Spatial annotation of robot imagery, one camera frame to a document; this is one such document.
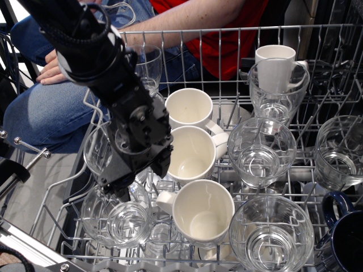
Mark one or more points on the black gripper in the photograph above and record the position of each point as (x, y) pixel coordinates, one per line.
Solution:
(157, 157)

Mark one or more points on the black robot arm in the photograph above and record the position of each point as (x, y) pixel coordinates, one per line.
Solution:
(91, 53)

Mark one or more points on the person's bare forearm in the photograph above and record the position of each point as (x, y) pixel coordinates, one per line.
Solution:
(181, 23)

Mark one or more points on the small shot glass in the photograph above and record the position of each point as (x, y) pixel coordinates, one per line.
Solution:
(164, 240)

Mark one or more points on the tall back glass cup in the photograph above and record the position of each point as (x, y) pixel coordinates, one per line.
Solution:
(278, 106)

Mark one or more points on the person's hand on knee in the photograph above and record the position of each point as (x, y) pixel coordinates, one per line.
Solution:
(51, 72)

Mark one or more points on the middle white mug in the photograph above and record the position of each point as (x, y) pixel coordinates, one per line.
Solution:
(195, 153)

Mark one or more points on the white mug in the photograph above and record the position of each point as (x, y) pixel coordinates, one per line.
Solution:
(277, 69)
(195, 153)
(202, 211)
(191, 107)

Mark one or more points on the front white mug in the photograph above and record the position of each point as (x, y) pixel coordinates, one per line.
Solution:
(202, 211)

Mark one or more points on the back white mug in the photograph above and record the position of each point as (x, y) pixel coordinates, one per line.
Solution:
(191, 107)

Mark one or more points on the far white mug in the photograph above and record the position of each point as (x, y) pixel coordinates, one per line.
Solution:
(277, 69)

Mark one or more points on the dark blue mug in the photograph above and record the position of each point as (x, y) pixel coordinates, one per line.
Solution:
(340, 249)

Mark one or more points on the grey wire dishwasher rack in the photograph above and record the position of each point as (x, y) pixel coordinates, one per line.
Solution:
(334, 54)

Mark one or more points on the metal clamp with handle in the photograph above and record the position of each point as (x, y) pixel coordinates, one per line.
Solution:
(13, 172)

